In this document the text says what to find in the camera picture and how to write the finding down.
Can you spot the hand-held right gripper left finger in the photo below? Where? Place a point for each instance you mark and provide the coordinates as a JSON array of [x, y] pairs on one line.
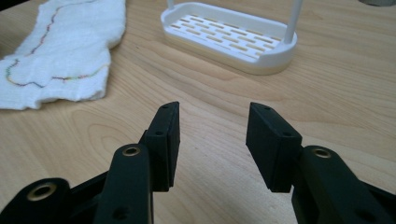
[[163, 146]]

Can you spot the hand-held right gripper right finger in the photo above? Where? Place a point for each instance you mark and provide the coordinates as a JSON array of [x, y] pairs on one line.
[[274, 149]]

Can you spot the white slotted rack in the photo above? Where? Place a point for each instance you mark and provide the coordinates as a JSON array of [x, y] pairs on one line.
[[229, 35]]

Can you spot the white cloth with coloured stitching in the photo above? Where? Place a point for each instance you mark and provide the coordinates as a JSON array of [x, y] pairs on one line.
[[65, 49]]

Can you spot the grey object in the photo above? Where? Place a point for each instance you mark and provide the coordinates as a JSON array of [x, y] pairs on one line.
[[378, 2]]

